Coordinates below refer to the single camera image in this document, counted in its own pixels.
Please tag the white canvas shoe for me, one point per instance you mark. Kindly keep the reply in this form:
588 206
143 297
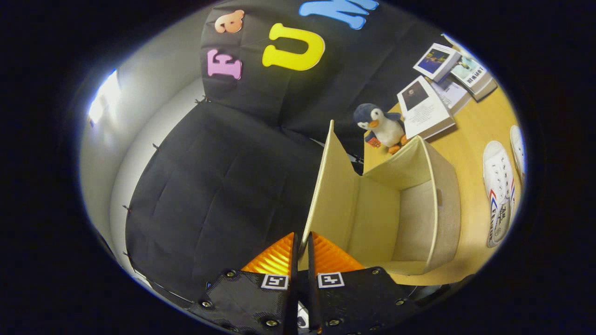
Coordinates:
499 186
518 153

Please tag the white book with portrait cover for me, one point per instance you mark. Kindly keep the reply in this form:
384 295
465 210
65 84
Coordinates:
426 111

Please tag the beige fabric storage box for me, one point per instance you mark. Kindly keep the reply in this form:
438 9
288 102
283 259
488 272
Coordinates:
419 218

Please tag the penguin plush toy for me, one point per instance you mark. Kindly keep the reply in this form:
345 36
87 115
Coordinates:
382 128

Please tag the white book with blue picture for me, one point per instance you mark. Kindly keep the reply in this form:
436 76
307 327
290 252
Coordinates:
436 60

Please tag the thick white book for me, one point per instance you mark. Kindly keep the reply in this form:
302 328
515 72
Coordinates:
486 90

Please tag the teal cover book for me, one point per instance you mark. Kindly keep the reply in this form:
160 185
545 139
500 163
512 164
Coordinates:
470 72

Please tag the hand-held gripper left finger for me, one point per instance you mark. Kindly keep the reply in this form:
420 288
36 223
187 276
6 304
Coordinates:
251 298

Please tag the large ceiling light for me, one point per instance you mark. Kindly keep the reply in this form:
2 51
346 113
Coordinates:
104 97

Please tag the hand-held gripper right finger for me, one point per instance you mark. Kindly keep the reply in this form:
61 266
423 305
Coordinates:
354 298

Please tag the thin white text booklet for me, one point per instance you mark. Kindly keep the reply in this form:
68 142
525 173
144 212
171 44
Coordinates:
451 95

